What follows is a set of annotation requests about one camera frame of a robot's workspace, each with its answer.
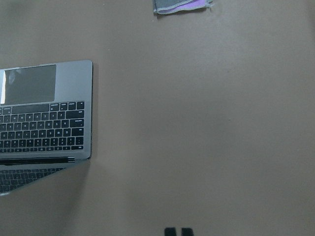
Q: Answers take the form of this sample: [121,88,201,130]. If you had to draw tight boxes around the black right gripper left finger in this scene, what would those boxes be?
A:
[164,227,176,236]

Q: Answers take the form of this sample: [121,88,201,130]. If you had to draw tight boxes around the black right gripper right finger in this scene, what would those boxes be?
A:
[181,227,194,236]

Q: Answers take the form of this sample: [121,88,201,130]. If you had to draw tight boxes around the grey laptop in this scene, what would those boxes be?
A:
[0,60,93,195]

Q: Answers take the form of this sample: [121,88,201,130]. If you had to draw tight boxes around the grey purple folded cloths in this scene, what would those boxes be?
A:
[152,0,213,15]

